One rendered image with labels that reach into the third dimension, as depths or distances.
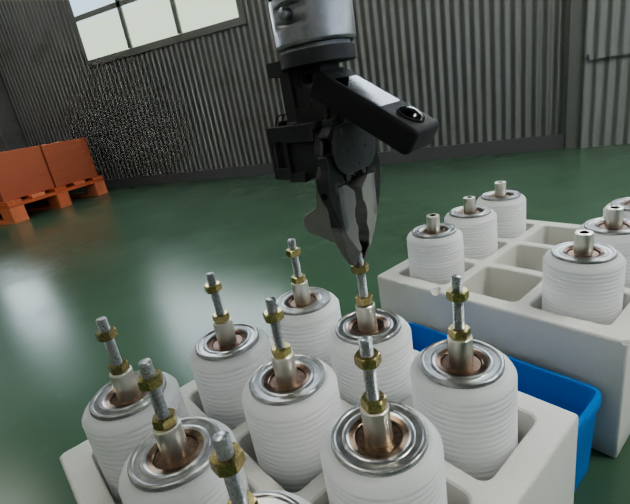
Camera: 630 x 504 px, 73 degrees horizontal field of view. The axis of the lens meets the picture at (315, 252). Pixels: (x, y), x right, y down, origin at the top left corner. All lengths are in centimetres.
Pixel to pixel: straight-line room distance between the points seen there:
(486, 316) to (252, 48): 292
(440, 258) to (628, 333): 28
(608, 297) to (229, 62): 313
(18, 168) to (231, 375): 346
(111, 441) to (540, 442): 40
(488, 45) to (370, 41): 70
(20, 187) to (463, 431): 365
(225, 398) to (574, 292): 46
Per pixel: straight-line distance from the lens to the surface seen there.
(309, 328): 55
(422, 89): 292
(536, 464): 45
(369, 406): 34
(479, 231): 84
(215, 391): 52
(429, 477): 35
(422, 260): 76
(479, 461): 45
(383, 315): 51
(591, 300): 66
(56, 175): 403
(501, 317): 68
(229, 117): 353
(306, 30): 41
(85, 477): 55
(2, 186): 377
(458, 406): 41
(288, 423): 41
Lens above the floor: 51
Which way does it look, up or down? 20 degrees down
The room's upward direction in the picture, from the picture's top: 10 degrees counter-clockwise
